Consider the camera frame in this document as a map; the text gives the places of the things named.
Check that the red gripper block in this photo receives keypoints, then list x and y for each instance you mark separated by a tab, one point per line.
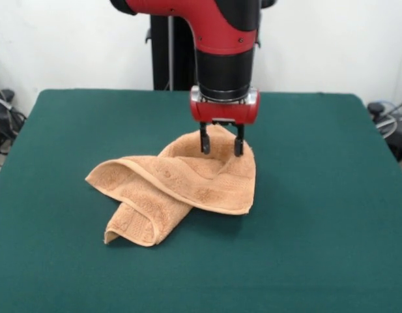
223	112

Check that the tan terry towel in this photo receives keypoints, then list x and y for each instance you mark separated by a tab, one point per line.
174	176

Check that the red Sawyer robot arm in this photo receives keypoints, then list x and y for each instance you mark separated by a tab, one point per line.
220	32

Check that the dark green table cloth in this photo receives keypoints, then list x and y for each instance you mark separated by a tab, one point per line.
285	228

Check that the black vertical column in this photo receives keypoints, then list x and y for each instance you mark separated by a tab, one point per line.
161	58

